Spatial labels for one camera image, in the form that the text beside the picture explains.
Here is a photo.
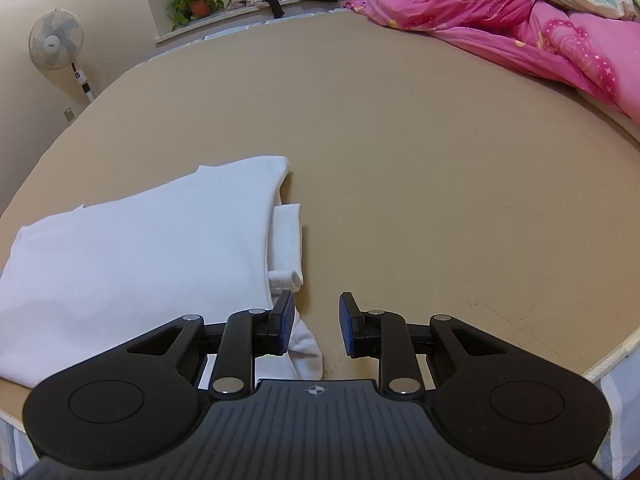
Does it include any pink quilt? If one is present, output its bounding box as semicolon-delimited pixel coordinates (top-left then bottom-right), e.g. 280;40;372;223
346;0;639;122

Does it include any potted green plant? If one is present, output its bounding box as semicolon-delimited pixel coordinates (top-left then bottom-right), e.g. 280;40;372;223
167;0;230;30

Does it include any wall power outlet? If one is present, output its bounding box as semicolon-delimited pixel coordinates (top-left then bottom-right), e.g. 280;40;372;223
63;107;75;122

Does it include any striped bed sheet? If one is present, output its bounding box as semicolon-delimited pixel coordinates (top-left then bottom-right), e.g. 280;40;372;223
1;349;639;479

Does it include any tan bed mattress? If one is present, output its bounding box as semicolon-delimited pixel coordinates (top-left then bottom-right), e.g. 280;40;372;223
0;1;640;434

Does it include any white long-sleeve shirt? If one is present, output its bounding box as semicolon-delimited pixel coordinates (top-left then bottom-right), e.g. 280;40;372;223
1;156;304;388

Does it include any white standing fan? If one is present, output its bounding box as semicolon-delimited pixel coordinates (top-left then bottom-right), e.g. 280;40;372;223
28;9;98;103

